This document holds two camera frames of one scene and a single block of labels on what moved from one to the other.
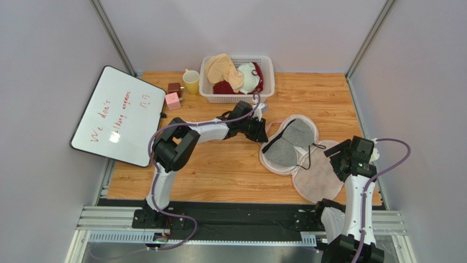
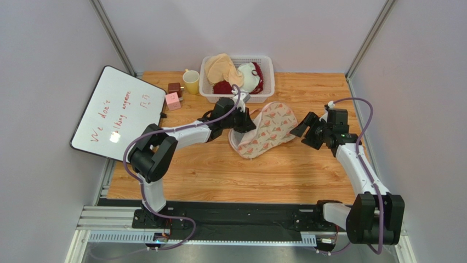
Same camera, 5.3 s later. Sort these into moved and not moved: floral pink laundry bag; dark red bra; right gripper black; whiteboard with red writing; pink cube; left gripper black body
Moved: right gripper black; floral pink laundry bag
Not moved: dark red bra; pink cube; whiteboard with red writing; left gripper black body
